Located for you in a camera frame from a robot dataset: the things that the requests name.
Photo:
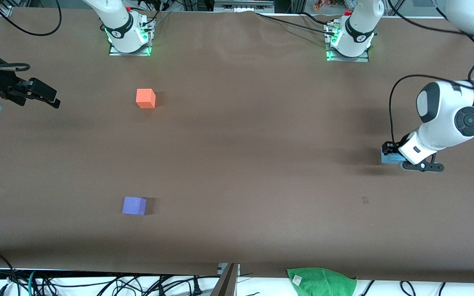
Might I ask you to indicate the blue block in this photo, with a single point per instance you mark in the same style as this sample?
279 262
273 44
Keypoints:
390 158

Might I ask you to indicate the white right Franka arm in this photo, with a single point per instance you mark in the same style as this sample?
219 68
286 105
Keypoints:
117 24

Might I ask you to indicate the orange block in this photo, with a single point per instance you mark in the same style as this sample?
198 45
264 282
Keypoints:
145 98

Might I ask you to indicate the purple block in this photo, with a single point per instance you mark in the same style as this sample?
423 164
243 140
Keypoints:
134 206

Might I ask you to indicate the green cloth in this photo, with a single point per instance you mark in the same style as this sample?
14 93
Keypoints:
321 283

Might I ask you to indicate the small colourful toys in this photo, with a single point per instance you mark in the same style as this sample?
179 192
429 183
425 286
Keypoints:
331 4

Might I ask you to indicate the metal corner bracket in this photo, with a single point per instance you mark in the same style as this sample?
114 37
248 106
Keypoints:
5 10

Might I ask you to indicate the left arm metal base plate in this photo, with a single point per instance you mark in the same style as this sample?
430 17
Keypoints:
362 58

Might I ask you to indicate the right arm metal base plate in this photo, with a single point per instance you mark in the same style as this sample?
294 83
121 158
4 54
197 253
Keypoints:
144 51

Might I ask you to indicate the aluminium frame rail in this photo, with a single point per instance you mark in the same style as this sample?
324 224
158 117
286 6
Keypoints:
243 5

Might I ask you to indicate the grey metal post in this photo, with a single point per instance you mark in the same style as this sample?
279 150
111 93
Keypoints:
225 283

